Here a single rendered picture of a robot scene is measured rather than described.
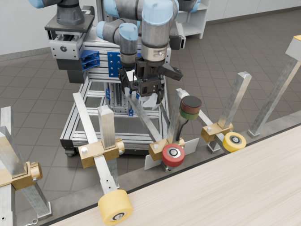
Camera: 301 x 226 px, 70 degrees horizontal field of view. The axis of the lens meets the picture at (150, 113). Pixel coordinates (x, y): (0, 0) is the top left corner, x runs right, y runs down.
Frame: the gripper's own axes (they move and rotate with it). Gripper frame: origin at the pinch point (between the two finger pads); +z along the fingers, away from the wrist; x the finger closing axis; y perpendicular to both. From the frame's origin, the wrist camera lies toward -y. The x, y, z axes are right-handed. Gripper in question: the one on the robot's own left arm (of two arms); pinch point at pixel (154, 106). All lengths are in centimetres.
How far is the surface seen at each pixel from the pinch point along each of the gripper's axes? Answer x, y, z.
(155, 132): 0.6, -1.6, 14.4
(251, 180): 33.9, -19.8, 10.4
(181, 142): 9.2, -8.7, 13.8
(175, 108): 7.6, -3.7, -4.2
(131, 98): -23.6, -0.3, 14.4
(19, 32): -253, 57, 68
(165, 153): 13.9, 1.4, 9.8
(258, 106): -59, -168, 101
